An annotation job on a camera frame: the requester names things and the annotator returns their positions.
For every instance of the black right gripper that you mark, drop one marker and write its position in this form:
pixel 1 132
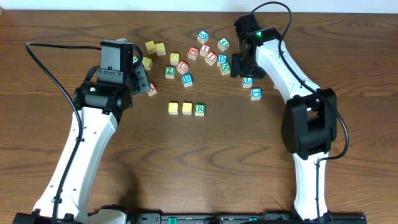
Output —
pixel 237 66

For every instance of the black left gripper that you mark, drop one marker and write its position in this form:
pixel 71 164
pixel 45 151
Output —
pixel 142 81

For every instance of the blue L block front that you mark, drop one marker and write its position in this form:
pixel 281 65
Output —
pixel 247 82

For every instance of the blue l block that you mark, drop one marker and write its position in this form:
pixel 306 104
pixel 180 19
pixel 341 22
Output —
pixel 202 36
pixel 247 82

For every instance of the yellow C block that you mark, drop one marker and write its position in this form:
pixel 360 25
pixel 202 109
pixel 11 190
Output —
pixel 173 108

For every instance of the yellow O block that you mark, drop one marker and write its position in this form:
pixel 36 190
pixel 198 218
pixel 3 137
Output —
pixel 187 108

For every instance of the green R block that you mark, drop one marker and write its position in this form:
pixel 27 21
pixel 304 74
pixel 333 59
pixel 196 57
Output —
pixel 199 110

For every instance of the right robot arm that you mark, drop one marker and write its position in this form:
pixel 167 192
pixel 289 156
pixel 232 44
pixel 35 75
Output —
pixel 308 124

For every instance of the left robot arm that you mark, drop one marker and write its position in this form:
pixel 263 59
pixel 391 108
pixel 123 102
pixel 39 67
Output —
pixel 98 105

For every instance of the red A block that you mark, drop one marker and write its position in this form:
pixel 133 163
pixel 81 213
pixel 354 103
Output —
pixel 153 90

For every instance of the green N block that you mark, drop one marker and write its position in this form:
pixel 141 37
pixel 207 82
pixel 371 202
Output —
pixel 225 68

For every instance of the blue D block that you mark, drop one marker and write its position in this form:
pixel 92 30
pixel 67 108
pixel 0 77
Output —
pixel 222 58

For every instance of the yellow s block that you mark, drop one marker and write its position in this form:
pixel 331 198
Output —
pixel 160 49
pixel 147 63

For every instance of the green 7 block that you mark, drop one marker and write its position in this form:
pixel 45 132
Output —
pixel 135 59

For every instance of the blue F block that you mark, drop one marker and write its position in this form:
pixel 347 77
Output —
pixel 256 94

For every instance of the green 4 block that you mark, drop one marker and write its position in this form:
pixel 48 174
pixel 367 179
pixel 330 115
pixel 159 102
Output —
pixel 223 44

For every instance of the red I block front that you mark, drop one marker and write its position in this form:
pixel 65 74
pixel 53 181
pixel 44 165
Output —
pixel 211 58

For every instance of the red i block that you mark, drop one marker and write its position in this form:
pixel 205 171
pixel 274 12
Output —
pixel 211 58
pixel 205 49

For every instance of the green Z block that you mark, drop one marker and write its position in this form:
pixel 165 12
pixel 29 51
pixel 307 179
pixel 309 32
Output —
pixel 170 72

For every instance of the red I block back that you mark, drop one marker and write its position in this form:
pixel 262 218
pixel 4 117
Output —
pixel 205 49

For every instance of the yellow W block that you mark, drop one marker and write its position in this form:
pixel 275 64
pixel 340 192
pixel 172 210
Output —
pixel 150 46

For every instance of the yellow S block back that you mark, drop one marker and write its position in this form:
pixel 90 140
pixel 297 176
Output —
pixel 160 49

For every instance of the yellow Q block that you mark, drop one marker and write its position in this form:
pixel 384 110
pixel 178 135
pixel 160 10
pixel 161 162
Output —
pixel 174 58

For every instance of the red U block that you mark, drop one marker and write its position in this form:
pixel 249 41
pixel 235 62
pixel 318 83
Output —
pixel 182 67

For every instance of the blue H block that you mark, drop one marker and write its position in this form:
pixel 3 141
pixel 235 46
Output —
pixel 187 80

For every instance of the blue L block back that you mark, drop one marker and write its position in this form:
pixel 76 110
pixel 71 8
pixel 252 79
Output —
pixel 202 36

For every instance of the red E block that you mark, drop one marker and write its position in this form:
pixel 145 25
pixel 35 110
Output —
pixel 193 53

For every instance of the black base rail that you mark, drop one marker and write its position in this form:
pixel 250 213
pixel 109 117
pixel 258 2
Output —
pixel 217 218

